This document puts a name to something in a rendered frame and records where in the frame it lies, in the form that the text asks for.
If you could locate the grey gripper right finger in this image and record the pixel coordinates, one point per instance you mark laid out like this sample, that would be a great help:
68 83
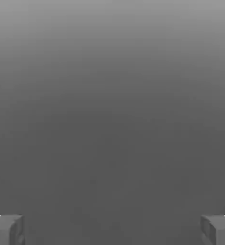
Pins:
221 230

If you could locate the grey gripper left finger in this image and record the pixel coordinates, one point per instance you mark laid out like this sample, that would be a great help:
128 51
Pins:
3 230

